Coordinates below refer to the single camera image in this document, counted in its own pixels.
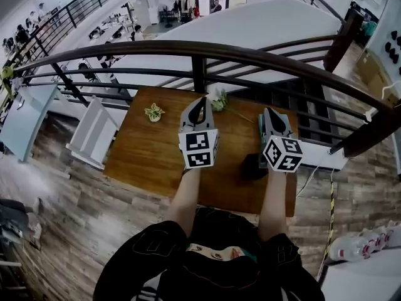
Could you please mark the black square pen holder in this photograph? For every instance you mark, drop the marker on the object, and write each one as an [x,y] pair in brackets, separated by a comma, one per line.
[250,168]

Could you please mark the pale blue desk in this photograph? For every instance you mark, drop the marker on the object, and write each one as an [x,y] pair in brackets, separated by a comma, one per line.
[25,121]

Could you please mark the brown cardboard box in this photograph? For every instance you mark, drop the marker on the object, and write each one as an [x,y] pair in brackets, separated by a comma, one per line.
[372,74]

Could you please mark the small green potted plant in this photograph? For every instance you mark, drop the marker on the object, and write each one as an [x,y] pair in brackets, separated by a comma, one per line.
[154,113]

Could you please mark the person's black printed shirt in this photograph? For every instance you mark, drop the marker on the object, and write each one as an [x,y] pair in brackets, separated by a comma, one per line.
[216,277]

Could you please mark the white rectangular box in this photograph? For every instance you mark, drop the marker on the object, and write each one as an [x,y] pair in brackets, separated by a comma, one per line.
[316,155]

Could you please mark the white display panel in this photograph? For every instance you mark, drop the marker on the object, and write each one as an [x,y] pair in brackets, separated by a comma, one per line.
[376,49]

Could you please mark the person's right forearm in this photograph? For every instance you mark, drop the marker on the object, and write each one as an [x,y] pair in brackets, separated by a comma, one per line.
[272,205]

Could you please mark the group of black hanging items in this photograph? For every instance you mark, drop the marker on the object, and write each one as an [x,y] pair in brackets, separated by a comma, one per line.
[388,47]

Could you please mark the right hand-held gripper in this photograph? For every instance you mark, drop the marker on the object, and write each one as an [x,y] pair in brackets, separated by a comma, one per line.
[282,154]

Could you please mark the white slatted chair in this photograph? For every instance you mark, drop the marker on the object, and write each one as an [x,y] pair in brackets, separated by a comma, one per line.
[91,133]

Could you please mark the yellow black striped floor strip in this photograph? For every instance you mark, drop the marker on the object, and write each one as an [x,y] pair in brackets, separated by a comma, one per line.
[331,199]

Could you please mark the pink artificial flower bouquet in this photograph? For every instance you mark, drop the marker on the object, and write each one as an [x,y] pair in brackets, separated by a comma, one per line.
[219,103]

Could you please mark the person's left forearm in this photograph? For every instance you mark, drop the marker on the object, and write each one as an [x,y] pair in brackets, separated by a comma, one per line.
[185,202]

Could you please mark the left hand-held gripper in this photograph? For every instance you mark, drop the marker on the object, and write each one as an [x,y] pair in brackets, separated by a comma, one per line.
[197,150]

